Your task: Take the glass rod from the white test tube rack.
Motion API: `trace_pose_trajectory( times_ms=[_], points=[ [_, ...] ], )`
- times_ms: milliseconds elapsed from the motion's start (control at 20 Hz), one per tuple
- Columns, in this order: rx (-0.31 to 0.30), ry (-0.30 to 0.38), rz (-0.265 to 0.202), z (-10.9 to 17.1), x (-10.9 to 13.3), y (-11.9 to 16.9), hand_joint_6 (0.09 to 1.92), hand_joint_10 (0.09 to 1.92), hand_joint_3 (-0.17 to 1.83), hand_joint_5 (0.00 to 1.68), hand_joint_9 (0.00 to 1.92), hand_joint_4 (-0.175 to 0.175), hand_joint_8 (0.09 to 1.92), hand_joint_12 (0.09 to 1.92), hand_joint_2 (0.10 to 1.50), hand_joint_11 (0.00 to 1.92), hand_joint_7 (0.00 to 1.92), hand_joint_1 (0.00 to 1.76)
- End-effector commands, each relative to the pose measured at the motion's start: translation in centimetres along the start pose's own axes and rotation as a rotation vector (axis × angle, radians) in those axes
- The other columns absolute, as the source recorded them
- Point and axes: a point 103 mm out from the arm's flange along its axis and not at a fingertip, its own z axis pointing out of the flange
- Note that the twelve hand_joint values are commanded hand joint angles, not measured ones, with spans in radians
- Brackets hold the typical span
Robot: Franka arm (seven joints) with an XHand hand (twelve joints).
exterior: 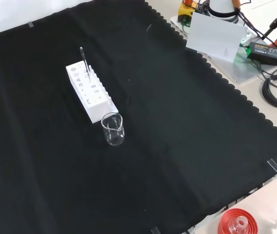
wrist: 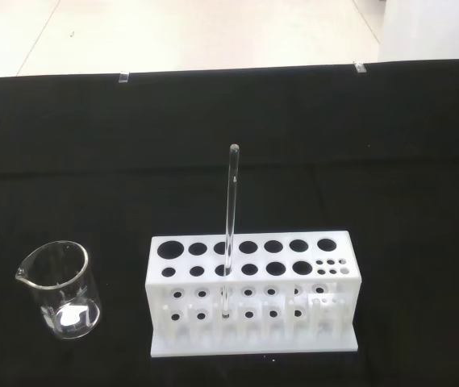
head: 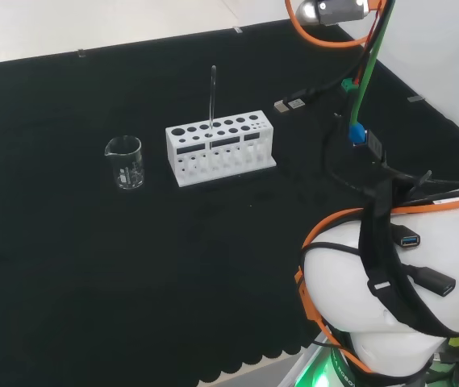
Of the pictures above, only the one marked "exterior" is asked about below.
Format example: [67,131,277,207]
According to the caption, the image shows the black adapter cable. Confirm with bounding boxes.
[256,57,277,81]

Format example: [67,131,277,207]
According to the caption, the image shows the black power adapter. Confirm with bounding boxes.
[246,41,277,66]

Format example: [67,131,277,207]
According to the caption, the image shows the black bench cloth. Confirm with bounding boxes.
[0,0,277,234]

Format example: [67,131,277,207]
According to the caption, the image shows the yellow stop button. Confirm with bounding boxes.
[178,0,199,22]

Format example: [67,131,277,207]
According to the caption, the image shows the small clear glass beaker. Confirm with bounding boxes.
[101,112,125,146]

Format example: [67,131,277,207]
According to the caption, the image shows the pale white board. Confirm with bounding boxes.
[185,11,248,63]

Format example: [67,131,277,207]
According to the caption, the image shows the clear glass rod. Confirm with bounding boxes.
[79,46,92,83]

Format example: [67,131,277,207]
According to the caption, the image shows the red ribbed round stand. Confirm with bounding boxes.
[217,208,259,234]

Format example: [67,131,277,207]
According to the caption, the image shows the white test tube rack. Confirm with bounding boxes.
[65,61,119,124]

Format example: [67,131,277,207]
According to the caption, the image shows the clear round-bottom flask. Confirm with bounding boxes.
[228,216,249,234]

